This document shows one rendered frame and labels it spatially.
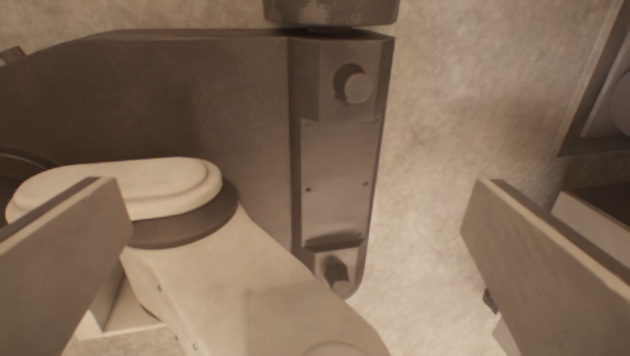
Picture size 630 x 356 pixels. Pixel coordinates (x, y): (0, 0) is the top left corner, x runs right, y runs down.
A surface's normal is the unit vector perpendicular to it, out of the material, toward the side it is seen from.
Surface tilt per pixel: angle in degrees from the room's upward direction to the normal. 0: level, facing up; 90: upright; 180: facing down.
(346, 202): 0
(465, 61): 0
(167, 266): 90
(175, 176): 90
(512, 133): 0
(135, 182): 90
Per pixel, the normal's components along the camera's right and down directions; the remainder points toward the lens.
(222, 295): 0.02, -0.87
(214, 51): 0.22, 0.49
